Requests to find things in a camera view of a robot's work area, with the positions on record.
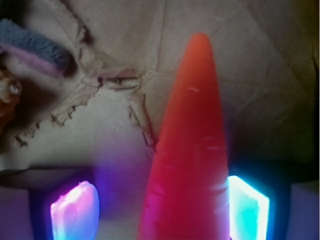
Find brown conch shell toy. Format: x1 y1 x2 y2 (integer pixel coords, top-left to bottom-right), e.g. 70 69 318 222
0 69 22 134

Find brown paper bag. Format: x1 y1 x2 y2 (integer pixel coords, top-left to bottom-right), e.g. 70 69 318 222
0 0 319 240

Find grey plush mouse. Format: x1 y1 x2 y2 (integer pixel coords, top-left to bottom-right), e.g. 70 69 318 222
0 18 70 77

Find orange toy carrot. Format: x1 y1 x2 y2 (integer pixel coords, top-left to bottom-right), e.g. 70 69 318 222
137 33 230 240

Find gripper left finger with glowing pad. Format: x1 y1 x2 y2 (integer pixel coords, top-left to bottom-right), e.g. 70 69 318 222
0 168 100 240

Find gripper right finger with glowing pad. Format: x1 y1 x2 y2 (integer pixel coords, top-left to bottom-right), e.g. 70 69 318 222
228 174 320 240

